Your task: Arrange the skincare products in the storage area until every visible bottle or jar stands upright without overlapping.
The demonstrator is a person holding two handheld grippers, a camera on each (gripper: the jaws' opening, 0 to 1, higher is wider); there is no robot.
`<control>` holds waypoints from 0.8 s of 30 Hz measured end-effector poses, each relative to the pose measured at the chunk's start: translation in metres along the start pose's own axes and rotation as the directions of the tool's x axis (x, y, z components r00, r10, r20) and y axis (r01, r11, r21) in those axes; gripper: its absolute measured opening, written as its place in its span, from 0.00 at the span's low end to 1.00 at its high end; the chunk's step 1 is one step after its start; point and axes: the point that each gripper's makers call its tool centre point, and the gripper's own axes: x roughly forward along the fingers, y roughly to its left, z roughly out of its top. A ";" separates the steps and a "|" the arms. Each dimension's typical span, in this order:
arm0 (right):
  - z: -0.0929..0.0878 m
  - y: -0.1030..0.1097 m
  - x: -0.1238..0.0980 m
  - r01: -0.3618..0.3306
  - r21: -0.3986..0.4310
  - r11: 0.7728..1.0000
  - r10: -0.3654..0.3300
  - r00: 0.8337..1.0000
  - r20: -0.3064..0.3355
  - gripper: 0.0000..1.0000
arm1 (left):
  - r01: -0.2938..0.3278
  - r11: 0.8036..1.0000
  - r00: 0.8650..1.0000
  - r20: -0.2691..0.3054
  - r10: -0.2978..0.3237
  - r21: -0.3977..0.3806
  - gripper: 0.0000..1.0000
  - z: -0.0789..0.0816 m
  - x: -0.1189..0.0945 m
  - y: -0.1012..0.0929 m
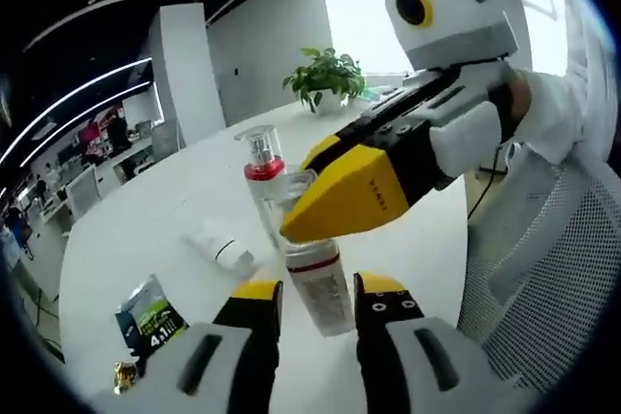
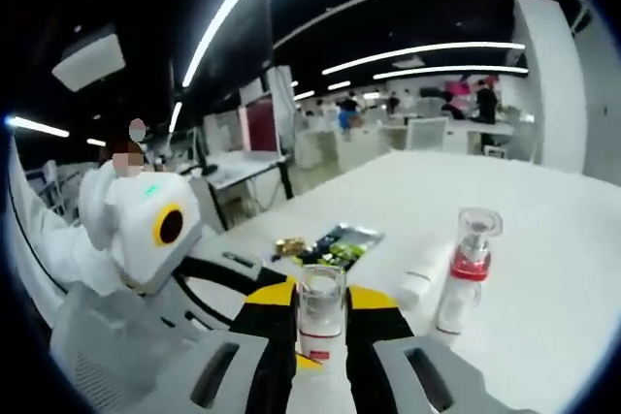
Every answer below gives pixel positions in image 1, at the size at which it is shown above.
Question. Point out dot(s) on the green black skincare sachet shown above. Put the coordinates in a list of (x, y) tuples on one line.
[(155, 327)]

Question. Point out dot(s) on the person's right hand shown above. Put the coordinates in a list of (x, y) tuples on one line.
[(521, 94)]

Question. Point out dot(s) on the white mesh office chair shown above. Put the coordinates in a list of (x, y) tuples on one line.
[(548, 249)]

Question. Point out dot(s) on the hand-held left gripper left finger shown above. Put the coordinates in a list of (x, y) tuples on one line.
[(242, 351)]

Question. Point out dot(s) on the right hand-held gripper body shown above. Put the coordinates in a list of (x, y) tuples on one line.
[(461, 31)]

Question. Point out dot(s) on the white red-banded skincare bottle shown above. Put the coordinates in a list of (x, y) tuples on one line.
[(317, 297)]

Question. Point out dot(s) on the white skincare tube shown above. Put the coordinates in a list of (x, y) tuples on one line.
[(218, 246)]

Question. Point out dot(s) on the gold foil skincare sachet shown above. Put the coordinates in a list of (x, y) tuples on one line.
[(125, 377)]

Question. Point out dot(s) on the red-collared clear-capped skincare bottle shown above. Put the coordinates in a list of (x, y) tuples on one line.
[(264, 171)]

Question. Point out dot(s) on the red wall banner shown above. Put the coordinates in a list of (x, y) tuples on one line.
[(89, 135)]

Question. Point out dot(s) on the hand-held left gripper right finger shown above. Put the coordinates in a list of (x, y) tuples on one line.
[(383, 351)]

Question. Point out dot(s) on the large bright window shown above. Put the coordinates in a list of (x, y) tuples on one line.
[(359, 7)]

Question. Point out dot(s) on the potted green plant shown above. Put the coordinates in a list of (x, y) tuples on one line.
[(325, 74)]

